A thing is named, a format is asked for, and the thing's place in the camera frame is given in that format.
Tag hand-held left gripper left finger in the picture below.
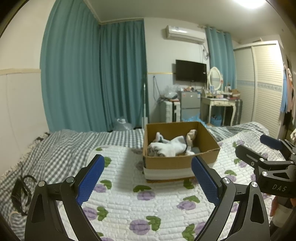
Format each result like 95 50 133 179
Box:
24 154 105 241

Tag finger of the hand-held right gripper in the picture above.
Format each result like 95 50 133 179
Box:
259 134 296 161
235 144 270 172

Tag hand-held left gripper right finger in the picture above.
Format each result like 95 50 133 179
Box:
191 156 271 241

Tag brown cardboard box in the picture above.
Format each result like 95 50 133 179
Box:
143 121 221 183

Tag beige soft cloth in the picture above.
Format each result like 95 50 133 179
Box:
186 129 198 148

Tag white knotted cloth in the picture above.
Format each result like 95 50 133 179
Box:
148 136 196 157

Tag person's right hand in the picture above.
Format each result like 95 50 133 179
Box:
270 195 292 229

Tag grey gingham bed sheet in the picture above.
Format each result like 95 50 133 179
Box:
0 122 271 232

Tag white floral quilt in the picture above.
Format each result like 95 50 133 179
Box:
55 134 287 241

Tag grey suitcase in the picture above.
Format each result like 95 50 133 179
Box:
232 98 243 126

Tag blue plastic basket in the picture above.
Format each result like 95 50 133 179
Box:
210 115 222 127

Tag hanging clothes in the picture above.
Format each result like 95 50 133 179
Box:
280 62 296 126

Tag white louvred wardrobe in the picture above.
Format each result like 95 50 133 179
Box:
233 40 289 139

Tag white dressing table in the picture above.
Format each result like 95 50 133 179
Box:
200 96 238 127

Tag blue plastic bag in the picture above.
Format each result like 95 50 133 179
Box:
181 113 206 126

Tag clear water bottle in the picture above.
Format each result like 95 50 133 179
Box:
116 118 134 131

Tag grey small fridge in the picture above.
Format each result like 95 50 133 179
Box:
178 91 201 122

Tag white oval vanity mirror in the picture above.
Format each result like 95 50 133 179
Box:
207 67 224 91

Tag clear plastic bag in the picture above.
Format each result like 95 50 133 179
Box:
162 85 178 100

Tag narrow teal curtain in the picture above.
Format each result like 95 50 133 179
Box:
205 25 236 90

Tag wide teal curtain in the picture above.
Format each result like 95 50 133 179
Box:
40 0 103 132

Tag white air conditioner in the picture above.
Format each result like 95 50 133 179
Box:
165 25 206 44

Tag black strap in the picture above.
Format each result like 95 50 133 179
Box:
11 161 36 215

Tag black wall television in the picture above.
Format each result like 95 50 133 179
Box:
175 60 207 82

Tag black wall cables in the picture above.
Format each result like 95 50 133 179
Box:
153 75 163 100

